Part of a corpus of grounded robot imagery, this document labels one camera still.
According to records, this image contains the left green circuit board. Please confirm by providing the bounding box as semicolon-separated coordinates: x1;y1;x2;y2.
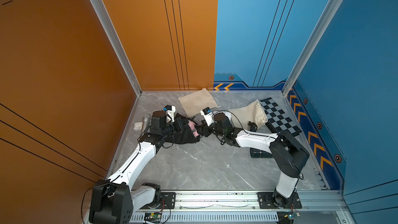
144;212;162;224

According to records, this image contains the pink hair dryer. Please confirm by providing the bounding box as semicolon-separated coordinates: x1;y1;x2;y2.
188;120;199;138

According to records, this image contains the beige cloth bag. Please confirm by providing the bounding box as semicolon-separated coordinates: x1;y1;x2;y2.
229;100;268;131
178;88;218;117

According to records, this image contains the right green circuit board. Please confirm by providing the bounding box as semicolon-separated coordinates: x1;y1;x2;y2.
276;212;301;224

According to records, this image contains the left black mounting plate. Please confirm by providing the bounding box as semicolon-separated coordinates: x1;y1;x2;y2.
156;191;176;209

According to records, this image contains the green circuit board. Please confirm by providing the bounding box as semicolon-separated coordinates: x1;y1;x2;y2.
276;212;301;224
144;212;162;224

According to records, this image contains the dark green hair dryer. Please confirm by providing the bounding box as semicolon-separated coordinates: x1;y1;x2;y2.
248;121;273;158

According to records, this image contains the silver grey hair tool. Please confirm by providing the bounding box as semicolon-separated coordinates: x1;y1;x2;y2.
142;114;151;130

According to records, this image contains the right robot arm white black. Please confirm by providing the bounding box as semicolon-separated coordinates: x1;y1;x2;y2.
196;112;309;208

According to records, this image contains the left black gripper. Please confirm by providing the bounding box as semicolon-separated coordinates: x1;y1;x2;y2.
161;117;189;139

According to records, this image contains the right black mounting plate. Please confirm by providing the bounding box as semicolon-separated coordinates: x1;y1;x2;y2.
257;191;302;209

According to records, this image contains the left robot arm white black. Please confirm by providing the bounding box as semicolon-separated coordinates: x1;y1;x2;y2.
89;111;196;224

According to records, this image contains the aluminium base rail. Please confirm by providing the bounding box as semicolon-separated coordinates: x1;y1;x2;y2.
128;190;355;224

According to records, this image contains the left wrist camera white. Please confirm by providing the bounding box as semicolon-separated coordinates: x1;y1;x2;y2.
163;105;176;122

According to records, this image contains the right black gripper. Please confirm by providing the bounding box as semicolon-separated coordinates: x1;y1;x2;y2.
193;119;226;138

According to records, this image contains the black white checkerboard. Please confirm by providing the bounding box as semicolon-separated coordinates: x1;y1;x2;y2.
260;97;302;136

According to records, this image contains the black drawstring dryer bag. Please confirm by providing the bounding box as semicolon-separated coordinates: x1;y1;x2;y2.
165;116;201;145

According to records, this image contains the black mounting plate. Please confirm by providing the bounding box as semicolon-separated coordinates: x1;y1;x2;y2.
257;191;302;209
156;191;176;209

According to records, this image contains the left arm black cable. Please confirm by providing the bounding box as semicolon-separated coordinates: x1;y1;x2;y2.
80;186;103;224

